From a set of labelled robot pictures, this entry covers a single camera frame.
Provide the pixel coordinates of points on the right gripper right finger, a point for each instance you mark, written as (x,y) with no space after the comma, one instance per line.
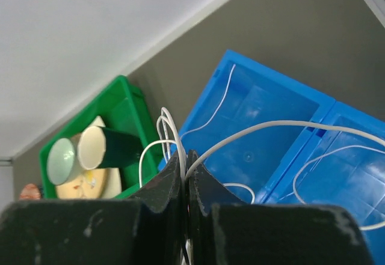
(226,230)

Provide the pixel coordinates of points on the light blue ceramic bowl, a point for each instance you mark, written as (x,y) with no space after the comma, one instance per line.
(63,165)

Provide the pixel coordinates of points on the red patterned small bowl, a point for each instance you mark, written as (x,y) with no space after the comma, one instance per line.
(30,192)

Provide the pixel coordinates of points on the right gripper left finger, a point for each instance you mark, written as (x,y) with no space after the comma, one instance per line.
(145,228)

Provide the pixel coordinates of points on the dark green mug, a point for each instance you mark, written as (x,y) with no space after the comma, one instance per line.
(102,147)

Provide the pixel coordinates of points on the peach ceramic plate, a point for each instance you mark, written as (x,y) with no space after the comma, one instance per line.
(92,184)

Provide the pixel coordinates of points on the green plastic tray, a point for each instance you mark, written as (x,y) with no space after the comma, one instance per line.
(122,107)

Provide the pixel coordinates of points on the blue plastic divided bin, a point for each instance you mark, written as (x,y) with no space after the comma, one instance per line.
(341,164)

